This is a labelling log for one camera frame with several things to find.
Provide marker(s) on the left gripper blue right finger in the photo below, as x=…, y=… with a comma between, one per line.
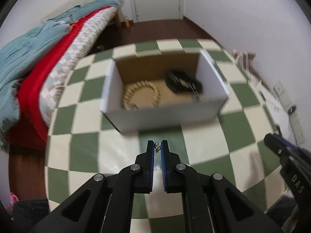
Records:
x=169, y=160

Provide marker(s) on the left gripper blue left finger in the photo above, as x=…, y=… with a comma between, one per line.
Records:
x=144, y=179

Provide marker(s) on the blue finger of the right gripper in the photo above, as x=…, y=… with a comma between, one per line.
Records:
x=285, y=142

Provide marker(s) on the small silver earring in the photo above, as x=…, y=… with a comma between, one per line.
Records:
x=157, y=147

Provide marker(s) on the black fitness band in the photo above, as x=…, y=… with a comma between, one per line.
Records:
x=180, y=82

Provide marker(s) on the white paper bag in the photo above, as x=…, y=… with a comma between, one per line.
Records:
x=277, y=115

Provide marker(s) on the black charger plug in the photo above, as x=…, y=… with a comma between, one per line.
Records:
x=292, y=109

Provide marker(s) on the green white checkered tablecloth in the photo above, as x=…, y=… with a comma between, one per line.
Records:
x=81, y=142

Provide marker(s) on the white cardboard box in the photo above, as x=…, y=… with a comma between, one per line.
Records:
x=135, y=96

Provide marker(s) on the beige patterned tote bag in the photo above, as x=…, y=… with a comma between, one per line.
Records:
x=244, y=60

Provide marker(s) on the red bed sheet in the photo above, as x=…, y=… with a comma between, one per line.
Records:
x=46, y=77

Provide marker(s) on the dark fuzzy rug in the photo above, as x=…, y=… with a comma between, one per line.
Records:
x=27, y=213

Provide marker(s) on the pink slipper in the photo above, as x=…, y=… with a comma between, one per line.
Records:
x=13, y=200

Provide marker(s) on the orange drink bottle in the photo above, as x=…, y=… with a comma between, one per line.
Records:
x=127, y=24

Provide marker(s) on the checkered grey white mattress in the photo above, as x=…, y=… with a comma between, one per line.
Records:
x=88, y=33

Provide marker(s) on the light blue blanket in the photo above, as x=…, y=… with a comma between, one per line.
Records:
x=31, y=43

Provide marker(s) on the white wall socket strip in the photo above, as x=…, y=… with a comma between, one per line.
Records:
x=294, y=120

